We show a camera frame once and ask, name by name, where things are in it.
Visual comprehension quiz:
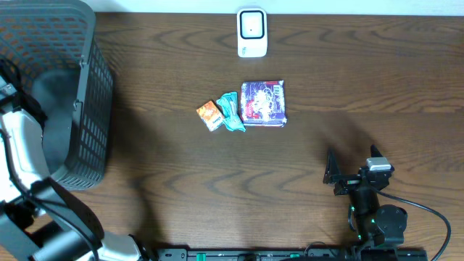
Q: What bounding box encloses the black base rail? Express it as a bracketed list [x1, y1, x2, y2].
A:
[157, 246, 428, 261]

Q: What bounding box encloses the teal wrapper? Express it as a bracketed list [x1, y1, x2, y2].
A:
[216, 92, 246, 132]

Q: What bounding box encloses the grey plastic basket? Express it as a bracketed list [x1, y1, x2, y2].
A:
[1, 1, 113, 191]

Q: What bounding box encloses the purple snack packet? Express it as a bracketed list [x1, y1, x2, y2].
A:
[240, 80, 287, 128]

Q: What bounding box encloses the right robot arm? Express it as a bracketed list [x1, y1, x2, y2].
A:
[323, 145, 407, 249]

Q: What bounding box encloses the orange snack packet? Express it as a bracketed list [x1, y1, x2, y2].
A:
[196, 101, 225, 132]

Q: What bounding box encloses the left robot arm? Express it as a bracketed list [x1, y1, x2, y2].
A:
[1, 59, 153, 260]

